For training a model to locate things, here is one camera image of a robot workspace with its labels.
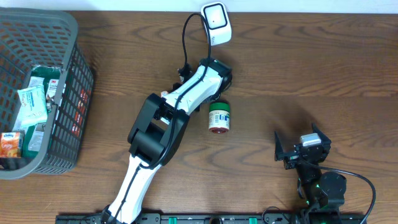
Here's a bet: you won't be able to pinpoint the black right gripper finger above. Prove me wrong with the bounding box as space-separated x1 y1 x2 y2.
274 131 285 161
312 123 331 146

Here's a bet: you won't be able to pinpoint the green lid Knorr jar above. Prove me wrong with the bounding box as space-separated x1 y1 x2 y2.
208 102 230 134

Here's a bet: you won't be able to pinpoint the light teal wipes pack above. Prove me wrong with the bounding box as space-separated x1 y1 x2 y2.
17 85 48 128

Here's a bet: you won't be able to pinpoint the green 3M gloves pack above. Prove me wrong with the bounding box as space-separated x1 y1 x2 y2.
12 65 62 158

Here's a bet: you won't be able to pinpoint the orange Kleenex tissue box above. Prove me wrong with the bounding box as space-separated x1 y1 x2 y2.
1 132 24 158

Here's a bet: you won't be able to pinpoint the narrow orange tissue box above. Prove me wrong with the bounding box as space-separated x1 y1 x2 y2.
160 91 169 97

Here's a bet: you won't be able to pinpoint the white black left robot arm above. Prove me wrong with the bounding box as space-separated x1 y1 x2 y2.
100 58 232 223

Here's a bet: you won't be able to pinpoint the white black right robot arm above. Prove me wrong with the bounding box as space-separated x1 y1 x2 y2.
274 124 346 223

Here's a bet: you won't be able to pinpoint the white barcode scanner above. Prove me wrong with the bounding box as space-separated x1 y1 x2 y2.
201 1 232 46

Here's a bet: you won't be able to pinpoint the grey plastic shopping basket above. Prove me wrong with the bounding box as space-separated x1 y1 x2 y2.
1 7 94 180

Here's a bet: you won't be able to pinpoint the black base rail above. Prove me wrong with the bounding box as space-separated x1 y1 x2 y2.
55 210 364 224

